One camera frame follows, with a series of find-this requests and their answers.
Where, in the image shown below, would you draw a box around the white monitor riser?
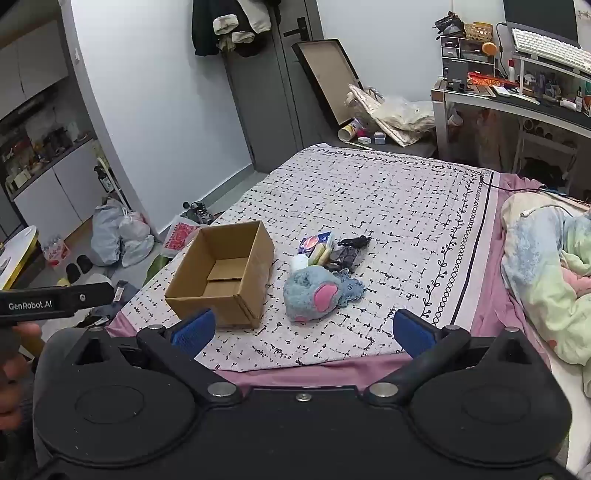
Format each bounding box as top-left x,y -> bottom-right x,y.
510,53 -> 591,100

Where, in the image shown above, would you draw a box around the white keyboard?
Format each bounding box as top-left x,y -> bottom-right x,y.
512,28 -> 591,75

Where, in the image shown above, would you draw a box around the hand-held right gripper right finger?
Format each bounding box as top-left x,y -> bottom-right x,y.
365,308 -> 533,407

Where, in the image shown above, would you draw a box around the brown cardboard box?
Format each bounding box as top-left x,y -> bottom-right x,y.
165,220 -> 276,329

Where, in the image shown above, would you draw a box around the black monitor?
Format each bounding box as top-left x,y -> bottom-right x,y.
502,0 -> 580,47

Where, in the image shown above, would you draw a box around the red flat packet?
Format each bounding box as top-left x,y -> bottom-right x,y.
467,71 -> 518,88

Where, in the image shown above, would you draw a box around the blue and pink plush toy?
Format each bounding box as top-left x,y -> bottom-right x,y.
283,266 -> 366,324

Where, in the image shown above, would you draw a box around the white black patterned blanket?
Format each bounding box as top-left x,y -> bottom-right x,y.
106,145 -> 502,372

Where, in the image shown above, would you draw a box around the black item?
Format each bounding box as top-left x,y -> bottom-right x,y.
324,247 -> 365,273

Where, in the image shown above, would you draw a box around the planet picture card packet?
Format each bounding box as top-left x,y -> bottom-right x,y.
298,231 -> 334,257

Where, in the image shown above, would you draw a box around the instant noodle cup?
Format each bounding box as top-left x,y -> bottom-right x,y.
338,117 -> 365,141

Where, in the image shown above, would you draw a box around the black hanging coat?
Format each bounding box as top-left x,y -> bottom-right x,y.
191,0 -> 273,58

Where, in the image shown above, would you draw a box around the white grey cabinet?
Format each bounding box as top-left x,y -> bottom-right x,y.
0,28 -> 121,232

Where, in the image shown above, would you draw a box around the pastel fleece quilt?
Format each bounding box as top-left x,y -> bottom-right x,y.
501,191 -> 591,365

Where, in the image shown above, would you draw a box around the black picture frame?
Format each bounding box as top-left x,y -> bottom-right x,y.
292,39 -> 365,132

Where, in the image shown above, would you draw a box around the person's left hand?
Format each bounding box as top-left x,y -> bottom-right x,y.
0,322 -> 43,418

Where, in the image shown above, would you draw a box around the yellow green sponge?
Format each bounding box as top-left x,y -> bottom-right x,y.
308,243 -> 334,267

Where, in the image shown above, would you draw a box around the wicker basket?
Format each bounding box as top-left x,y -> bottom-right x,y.
463,22 -> 495,43

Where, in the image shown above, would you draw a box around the pack of water bottles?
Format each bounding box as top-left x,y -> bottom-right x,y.
41,235 -> 71,266

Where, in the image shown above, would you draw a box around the beige hanging garment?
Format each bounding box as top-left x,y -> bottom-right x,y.
212,0 -> 273,44

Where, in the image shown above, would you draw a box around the cream plastic bag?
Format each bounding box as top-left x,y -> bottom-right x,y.
381,96 -> 437,147

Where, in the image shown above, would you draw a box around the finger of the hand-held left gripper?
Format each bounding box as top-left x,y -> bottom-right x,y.
60,282 -> 116,308

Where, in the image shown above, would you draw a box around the red print plastic bag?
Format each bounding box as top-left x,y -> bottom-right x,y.
161,217 -> 201,257

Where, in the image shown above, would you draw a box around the dark sneakers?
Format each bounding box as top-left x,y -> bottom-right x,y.
182,200 -> 215,225

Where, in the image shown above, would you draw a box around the black cable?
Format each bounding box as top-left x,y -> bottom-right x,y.
480,168 -> 591,204

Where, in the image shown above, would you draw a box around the grey door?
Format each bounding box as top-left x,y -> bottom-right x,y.
222,0 -> 324,174

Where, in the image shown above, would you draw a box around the grey drawer organizer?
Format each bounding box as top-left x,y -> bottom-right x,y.
440,36 -> 497,79

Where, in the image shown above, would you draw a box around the white desk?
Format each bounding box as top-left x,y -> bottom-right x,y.
431,78 -> 591,162

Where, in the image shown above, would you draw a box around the yellow rimmed round table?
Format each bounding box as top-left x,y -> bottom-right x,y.
0,226 -> 40,289

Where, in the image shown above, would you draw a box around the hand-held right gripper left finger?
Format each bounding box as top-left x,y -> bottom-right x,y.
73,308 -> 243,403

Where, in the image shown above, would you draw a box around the grey white plastic bag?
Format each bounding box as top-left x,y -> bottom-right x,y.
91,198 -> 127,266

